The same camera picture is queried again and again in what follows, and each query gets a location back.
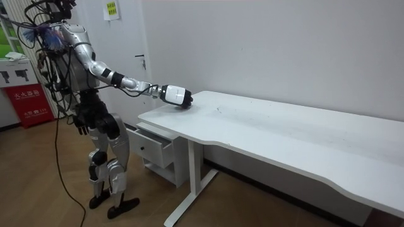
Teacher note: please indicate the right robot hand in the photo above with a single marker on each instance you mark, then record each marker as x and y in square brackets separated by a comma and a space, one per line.
[175, 94]

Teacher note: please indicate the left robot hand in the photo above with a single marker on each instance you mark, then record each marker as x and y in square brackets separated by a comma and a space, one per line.
[81, 124]

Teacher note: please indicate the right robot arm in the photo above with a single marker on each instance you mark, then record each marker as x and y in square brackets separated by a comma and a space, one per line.
[98, 68]

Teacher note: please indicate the robot legs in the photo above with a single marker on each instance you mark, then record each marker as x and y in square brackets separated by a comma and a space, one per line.
[122, 140]

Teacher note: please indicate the hanging keys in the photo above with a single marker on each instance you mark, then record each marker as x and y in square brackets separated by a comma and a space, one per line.
[144, 64]

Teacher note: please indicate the robot body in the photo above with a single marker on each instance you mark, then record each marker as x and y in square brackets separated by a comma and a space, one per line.
[82, 77]

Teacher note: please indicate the red fire equipment box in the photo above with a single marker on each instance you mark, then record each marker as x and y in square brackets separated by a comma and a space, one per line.
[30, 105]

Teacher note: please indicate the open white drawer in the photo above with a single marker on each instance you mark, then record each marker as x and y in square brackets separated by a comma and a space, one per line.
[151, 147]

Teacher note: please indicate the white drawer cabinet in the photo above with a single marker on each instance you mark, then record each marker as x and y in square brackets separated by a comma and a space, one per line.
[180, 157]

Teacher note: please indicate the white door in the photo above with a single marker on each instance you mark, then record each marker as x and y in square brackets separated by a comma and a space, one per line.
[123, 44]

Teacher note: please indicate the white cardboard box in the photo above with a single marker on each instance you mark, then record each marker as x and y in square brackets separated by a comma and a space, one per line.
[17, 74]

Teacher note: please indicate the white crumpled cloth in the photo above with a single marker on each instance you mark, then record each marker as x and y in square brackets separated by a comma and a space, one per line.
[14, 56]

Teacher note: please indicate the white paper notice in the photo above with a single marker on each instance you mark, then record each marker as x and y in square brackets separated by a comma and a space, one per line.
[111, 11]

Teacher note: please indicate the window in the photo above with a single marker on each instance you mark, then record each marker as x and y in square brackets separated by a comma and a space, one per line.
[5, 41]

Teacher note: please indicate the white desk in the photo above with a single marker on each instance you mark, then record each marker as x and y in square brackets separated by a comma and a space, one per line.
[284, 132]

